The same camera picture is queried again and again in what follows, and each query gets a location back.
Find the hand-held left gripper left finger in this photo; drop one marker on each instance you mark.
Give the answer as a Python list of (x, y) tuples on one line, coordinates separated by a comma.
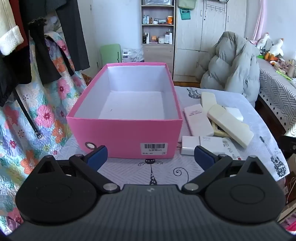
[(98, 154)]

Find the wooden wardrobe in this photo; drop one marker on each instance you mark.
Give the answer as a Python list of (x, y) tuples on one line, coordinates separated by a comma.
[(196, 41)]

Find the white plush duck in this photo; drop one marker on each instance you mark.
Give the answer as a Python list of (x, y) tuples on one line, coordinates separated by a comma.
[(277, 48), (264, 41)]

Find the green bag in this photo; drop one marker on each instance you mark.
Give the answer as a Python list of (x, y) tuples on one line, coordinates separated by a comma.
[(186, 3)]

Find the pink curtain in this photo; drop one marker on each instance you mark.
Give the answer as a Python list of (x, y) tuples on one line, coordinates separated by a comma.
[(258, 18)]

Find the dark grey hanging garment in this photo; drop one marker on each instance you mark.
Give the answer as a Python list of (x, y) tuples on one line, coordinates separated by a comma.
[(71, 32)]

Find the cream garment with fluffy cuff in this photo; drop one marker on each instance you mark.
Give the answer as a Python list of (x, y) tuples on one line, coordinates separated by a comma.
[(8, 34)]

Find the floral quilt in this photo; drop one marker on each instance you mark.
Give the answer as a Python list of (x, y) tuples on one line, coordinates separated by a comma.
[(27, 129)]

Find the teal pouch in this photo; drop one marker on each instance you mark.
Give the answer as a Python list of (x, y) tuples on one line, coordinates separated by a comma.
[(185, 14)]

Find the remote control with grey screen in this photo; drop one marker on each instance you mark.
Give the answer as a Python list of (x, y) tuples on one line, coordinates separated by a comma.
[(219, 131)]

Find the slim pink and white box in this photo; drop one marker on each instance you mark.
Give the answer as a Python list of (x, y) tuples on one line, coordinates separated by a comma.
[(197, 120)]

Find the white charger box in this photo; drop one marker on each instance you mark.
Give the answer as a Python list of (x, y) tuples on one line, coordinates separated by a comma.
[(222, 146)]

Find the grey storage bin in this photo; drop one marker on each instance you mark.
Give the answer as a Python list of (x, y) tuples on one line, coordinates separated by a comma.
[(157, 2)]

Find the white remote control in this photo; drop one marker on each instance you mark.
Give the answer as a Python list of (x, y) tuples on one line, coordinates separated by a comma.
[(234, 113)]

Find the geometric patterned bed cover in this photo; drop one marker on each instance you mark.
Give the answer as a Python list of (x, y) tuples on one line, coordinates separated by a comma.
[(277, 88)]

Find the grey puffer jacket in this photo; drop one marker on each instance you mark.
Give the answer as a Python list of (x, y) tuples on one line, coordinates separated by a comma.
[(231, 64)]

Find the black frilled hanging garment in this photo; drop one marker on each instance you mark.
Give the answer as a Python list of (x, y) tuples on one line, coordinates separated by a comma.
[(44, 60)]

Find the small cream remote control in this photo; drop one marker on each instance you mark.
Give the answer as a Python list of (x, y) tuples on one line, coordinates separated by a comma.
[(208, 99)]

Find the white and blue paper packs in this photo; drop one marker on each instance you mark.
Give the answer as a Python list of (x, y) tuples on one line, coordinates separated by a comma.
[(133, 55)]

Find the black bottle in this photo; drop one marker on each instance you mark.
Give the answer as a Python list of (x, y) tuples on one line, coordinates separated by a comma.
[(144, 39)]

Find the pink cardboard box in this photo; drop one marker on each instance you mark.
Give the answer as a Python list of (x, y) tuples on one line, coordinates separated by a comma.
[(120, 136)]

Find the black belt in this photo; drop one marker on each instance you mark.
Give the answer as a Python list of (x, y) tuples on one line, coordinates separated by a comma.
[(26, 115)]

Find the white charger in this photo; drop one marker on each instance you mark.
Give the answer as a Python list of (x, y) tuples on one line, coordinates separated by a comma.
[(190, 145)]

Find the green folding table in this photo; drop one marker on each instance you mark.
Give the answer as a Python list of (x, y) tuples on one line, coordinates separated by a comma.
[(111, 54)]

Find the white jar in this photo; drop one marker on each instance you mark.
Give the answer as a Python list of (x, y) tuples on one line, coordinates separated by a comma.
[(161, 40)]

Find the wall hook rack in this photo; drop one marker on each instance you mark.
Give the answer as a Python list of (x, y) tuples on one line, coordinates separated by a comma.
[(216, 7)]

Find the wooden shelf unit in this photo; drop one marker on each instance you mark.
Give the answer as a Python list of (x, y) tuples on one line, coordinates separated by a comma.
[(157, 55)]

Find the red hanging garment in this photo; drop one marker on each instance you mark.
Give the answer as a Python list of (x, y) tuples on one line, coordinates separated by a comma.
[(19, 20)]

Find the large cream remote control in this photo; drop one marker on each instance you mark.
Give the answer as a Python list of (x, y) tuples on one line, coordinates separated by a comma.
[(231, 125)]

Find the orange bottle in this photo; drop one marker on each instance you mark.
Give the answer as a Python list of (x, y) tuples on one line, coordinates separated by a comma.
[(170, 20)]

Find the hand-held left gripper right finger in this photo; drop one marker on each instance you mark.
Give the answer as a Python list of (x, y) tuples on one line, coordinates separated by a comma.
[(202, 155)]

